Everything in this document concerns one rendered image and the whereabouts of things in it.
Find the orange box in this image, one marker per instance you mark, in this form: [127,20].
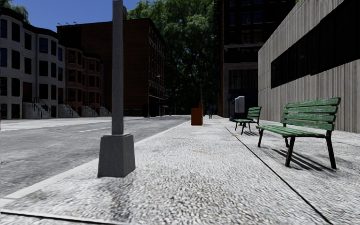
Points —
[196,116]

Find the person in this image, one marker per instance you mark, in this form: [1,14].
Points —
[210,110]

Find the blue letter box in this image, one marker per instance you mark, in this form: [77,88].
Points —
[230,108]

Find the trees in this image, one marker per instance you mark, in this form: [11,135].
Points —
[188,56]

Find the red brick building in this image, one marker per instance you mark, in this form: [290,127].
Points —
[137,64]

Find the grey pole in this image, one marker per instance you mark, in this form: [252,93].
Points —
[117,84]

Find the green bench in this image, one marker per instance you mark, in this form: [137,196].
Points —
[252,114]
[308,117]

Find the dark building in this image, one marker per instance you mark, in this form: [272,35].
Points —
[242,42]

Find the red brick row house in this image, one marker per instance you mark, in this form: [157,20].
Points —
[83,81]

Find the pale concrete building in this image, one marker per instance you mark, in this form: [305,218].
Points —
[315,64]

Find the white stone row house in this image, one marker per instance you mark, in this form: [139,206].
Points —
[31,70]

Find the tree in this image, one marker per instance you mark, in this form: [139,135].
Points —
[15,9]

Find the white box on a post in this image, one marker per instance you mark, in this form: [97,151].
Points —
[239,104]

